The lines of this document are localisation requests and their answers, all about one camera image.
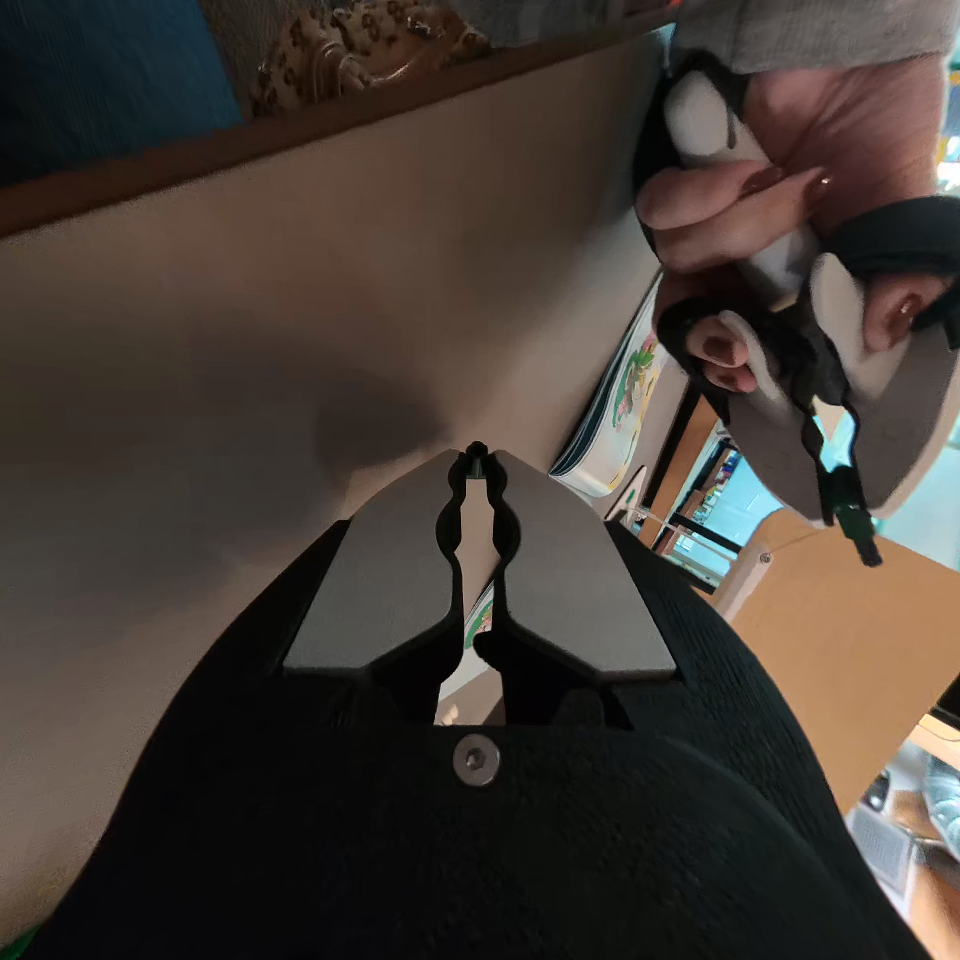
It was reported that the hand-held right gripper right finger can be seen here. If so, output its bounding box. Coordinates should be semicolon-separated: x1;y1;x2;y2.
476;448;680;725

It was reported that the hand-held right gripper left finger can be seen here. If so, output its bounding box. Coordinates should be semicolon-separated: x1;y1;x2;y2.
283;448;471;725

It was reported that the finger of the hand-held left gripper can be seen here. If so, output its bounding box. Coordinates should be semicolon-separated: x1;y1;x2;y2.
808;253;960;524
712;311;837;528

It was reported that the dark green lego pin piece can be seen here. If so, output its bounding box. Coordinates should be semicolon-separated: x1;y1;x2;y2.
817;465;885;569

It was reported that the lego instruction booklet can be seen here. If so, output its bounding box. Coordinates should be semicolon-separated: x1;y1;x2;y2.
459;273;693;652

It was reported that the person's left hand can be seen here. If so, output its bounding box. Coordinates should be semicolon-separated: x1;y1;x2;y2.
636;54;948;395

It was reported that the white table leg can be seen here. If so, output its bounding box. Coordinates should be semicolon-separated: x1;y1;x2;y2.
711;546;775;625

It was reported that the orange wooden desk panel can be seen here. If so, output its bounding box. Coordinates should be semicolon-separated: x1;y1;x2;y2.
637;508;960;815

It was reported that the spotted beige cloth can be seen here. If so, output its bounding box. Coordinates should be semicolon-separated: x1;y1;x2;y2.
202;0;492;120

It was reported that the grey keyboard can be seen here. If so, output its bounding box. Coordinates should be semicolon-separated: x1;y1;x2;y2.
846;806;918;895

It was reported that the blue cloth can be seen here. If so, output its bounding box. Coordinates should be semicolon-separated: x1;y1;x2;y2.
0;0;245;187

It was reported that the wooden frame strip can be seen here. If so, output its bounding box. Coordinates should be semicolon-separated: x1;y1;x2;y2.
0;15;676;237

